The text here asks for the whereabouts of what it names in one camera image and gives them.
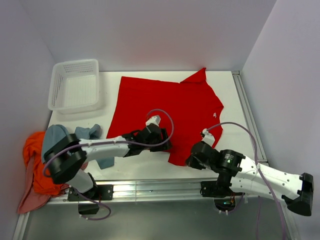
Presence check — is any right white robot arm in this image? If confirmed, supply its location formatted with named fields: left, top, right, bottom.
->
left=185, top=141, right=314, bottom=217

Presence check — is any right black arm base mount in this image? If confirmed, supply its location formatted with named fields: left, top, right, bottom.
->
left=200, top=180, right=244, bottom=211

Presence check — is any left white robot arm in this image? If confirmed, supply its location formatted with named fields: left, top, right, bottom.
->
left=43, top=123, right=172, bottom=200

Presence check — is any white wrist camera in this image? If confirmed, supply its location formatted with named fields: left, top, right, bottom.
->
left=145, top=115, right=161, bottom=126
left=201, top=128, right=215, bottom=147

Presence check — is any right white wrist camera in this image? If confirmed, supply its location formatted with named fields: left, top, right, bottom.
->
left=201, top=128, right=215, bottom=147

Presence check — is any blue grey t shirt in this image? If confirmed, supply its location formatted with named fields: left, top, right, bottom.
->
left=41, top=124, right=115, bottom=170

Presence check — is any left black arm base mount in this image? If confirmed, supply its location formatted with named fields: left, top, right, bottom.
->
left=67, top=184, right=114, bottom=221

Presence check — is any red t shirt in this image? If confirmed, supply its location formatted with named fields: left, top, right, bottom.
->
left=106, top=68, right=224, bottom=166

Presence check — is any aluminium right side rail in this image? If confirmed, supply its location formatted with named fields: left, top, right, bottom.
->
left=231, top=71, right=269, bottom=166

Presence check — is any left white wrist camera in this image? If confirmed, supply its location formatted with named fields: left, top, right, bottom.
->
left=145, top=115, right=161, bottom=126

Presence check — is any aluminium front rail frame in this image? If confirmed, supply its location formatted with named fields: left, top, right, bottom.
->
left=12, top=176, right=287, bottom=240

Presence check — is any pink t shirt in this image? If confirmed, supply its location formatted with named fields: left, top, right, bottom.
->
left=17, top=156, right=68, bottom=214

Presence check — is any white plastic perforated basket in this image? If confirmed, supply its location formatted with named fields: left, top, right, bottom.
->
left=47, top=59, right=100, bottom=114

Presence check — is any orange t shirt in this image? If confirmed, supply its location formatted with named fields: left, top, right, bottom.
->
left=22, top=131, right=66, bottom=197

